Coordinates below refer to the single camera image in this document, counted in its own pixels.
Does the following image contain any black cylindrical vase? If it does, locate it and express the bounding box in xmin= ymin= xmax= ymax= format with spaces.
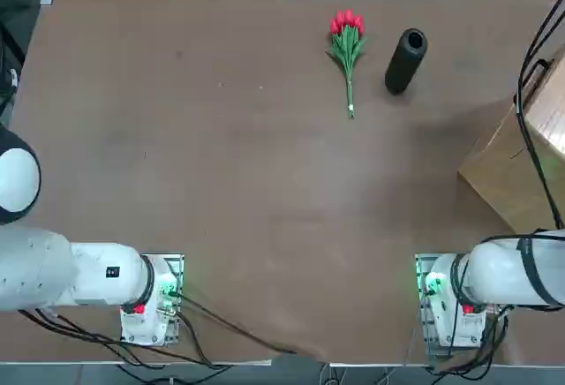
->
xmin=383 ymin=27 xmax=428 ymax=96

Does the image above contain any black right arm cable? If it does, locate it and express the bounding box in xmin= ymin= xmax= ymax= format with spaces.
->
xmin=514 ymin=0 xmax=565 ymax=230

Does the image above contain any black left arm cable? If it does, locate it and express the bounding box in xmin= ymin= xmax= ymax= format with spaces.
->
xmin=17 ymin=294 xmax=297 ymax=371

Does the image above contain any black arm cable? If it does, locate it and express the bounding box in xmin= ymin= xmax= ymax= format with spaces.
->
xmin=17 ymin=294 xmax=297 ymax=371
xmin=514 ymin=0 xmax=565 ymax=230

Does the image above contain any wooden drawer box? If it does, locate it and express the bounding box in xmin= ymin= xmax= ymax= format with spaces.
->
xmin=456 ymin=42 xmax=565 ymax=234

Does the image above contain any red tulip bouquet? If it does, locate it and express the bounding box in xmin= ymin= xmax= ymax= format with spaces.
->
xmin=325 ymin=8 xmax=369 ymax=120

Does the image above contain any black drawer handle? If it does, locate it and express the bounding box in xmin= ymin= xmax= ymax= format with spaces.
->
xmin=515 ymin=57 xmax=553 ymax=106

